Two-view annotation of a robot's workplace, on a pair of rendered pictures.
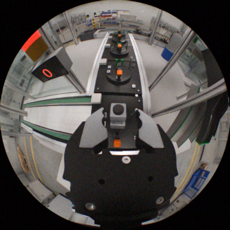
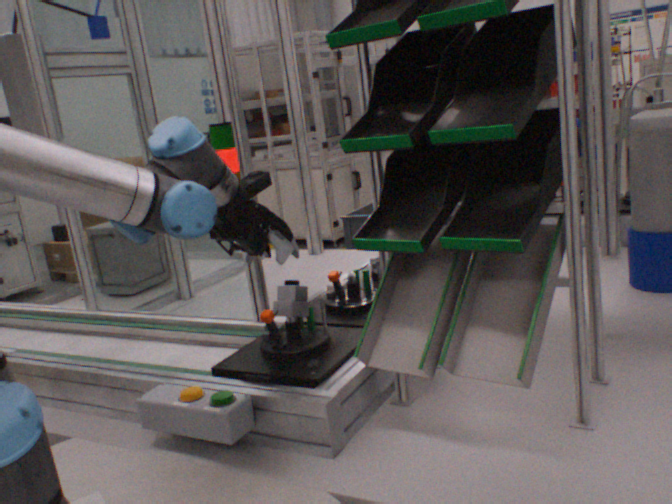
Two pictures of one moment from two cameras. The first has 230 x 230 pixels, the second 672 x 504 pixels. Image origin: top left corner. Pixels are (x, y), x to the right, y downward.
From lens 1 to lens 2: 1.20 m
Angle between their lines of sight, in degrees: 69
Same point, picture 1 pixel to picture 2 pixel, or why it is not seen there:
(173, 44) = (638, 184)
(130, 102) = (341, 332)
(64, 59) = not seen: hidden behind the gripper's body
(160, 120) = (448, 410)
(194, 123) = (452, 288)
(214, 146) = not seen: outside the picture
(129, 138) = (300, 365)
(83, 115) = not seen: hidden behind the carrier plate
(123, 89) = (343, 321)
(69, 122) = (190, 364)
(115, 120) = (282, 297)
